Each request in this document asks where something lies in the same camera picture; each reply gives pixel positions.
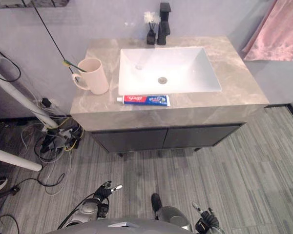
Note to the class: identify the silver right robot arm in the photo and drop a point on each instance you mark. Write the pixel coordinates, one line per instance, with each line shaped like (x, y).
(216, 231)

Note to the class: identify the grey robot torso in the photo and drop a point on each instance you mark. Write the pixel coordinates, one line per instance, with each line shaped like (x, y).
(122, 226)

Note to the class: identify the pink hanging towel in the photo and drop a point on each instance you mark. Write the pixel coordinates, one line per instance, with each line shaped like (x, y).
(273, 34)

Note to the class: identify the white stand leg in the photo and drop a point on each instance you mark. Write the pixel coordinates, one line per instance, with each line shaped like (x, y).
(19, 96)
(12, 157)

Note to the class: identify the black square faucet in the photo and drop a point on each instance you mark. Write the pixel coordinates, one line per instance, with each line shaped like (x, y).
(164, 26)

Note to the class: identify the black thin pole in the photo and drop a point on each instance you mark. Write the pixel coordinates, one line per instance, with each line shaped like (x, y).
(52, 36)

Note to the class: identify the pink ceramic mug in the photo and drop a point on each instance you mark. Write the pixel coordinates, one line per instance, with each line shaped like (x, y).
(94, 76)

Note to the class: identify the red blue toothpaste tube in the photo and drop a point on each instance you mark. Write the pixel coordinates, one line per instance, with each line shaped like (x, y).
(146, 99)

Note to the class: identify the green yellow toothbrush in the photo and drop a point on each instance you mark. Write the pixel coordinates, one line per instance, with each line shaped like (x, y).
(72, 64)

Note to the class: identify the white rectangular sink basin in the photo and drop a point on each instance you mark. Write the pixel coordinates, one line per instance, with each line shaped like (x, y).
(166, 70)

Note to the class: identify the marble top vanity cabinet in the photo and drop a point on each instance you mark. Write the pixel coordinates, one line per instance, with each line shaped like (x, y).
(168, 117)

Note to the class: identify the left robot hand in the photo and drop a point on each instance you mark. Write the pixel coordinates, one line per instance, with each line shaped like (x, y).
(104, 190)

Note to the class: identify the black reed diffuser bottle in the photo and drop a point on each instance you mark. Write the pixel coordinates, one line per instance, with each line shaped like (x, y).
(151, 26)

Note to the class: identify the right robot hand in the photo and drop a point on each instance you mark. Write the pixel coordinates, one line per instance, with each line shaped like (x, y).
(207, 218)

